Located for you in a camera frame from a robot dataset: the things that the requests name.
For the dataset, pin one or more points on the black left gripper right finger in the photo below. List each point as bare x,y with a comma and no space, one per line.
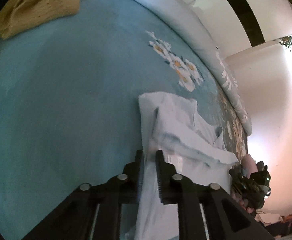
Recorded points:
204,212

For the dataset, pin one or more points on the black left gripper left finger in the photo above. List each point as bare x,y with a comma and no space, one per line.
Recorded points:
94,212

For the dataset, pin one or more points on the white printed t-shirt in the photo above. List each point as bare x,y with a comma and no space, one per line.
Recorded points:
190,134

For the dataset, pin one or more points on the folded clothes stack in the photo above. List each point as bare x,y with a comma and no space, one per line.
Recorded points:
249,166

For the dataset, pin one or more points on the person's right hand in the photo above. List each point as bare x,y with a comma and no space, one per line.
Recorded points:
244,203

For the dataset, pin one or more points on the teal floral bed sheet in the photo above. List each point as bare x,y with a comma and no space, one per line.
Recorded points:
69,110

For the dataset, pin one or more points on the green hanging plant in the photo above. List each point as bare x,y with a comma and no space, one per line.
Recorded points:
286,42

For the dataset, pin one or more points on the white wardrobe with black stripe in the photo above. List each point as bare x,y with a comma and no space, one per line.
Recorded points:
238,25

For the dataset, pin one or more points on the blue floral duvet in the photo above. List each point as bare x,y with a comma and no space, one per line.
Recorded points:
179,17

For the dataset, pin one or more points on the tan knitted sweater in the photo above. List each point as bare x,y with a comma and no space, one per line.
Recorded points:
17,16

